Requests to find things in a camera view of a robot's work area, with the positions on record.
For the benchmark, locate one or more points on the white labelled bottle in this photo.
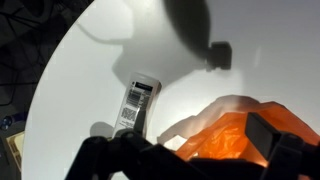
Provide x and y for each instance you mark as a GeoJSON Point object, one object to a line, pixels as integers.
{"type": "Point", "coordinates": [136, 96]}

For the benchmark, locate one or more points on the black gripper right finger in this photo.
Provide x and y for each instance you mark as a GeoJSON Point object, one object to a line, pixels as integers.
{"type": "Point", "coordinates": [286, 150]}

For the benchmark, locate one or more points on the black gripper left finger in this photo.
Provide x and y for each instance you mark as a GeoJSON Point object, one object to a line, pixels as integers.
{"type": "Point", "coordinates": [96, 156]}

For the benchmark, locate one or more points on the orange plastic bag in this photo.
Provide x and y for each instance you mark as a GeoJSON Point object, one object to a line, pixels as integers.
{"type": "Point", "coordinates": [220, 140]}

